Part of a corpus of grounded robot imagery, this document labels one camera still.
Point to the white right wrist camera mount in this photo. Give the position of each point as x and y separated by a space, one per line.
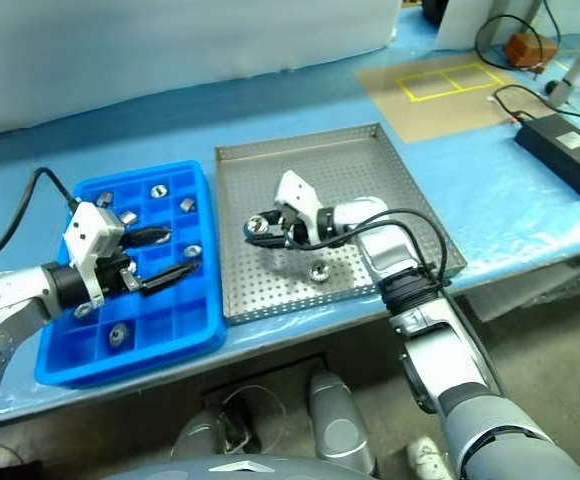
297 192

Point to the grey robot torso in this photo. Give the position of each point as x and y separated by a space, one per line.
230 470

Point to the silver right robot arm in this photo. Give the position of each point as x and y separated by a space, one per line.
395 255

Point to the brown table mat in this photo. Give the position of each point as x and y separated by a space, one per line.
430 117

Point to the blue plastic table cover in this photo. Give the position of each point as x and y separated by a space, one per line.
280 100

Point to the black round knob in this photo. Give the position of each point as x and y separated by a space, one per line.
552 86

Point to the white panel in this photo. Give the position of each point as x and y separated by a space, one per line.
480 22

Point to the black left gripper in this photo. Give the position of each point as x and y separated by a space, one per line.
117 272

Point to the large white foam board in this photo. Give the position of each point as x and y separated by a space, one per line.
170 50

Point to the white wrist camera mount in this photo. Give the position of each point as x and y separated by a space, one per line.
297 192
82 230

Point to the brown block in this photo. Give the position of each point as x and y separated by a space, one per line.
530 47

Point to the small white connector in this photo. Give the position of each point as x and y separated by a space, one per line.
493 101

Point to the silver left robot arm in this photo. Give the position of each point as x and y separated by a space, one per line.
0 300

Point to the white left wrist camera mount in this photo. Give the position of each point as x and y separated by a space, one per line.
82 230

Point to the black power adapter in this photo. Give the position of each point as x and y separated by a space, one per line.
560 150

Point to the perforated metal tray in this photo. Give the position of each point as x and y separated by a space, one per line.
320 160

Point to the blue compartment tray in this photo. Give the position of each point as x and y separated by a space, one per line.
170 320

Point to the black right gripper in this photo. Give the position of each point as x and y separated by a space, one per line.
292 232

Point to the grey rounded robot leg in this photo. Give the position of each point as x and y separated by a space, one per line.
340 420
197 435

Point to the white shoe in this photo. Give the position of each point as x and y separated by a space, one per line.
427 457

